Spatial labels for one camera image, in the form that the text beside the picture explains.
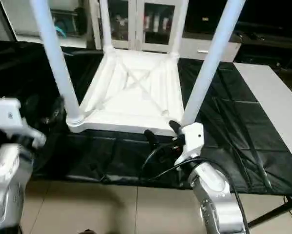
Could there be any white plastic table top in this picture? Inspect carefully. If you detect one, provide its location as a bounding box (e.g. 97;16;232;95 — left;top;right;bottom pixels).
65;48;188;137

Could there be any white plastic table leg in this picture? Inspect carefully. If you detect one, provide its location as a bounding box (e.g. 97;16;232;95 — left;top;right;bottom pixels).
168;0;188;58
180;0;247;126
99;0;115;53
31;0;86;125

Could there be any black work mat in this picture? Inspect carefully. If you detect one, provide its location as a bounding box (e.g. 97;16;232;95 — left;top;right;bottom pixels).
0;41;292;196

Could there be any white drawer unit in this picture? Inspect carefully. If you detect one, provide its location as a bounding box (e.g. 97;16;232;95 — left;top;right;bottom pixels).
179;38;242;63

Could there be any white glass door cabinet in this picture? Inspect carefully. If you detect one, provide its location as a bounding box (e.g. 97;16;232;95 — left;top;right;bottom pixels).
89;0;187;53

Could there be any black metal stand leg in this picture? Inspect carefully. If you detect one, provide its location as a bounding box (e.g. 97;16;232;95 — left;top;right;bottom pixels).
246;195;292;229

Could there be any white drawer cabinet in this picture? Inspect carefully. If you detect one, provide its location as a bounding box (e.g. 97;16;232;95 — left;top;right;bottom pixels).
185;0;292;66

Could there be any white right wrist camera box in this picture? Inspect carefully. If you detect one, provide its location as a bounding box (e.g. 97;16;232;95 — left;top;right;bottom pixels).
174;122;205;166

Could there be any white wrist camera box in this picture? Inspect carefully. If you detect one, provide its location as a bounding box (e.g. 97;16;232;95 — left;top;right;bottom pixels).
0;97;47;150
174;122;205;166

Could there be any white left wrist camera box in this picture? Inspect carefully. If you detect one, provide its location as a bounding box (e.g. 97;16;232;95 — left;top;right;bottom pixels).
0;97;47;150

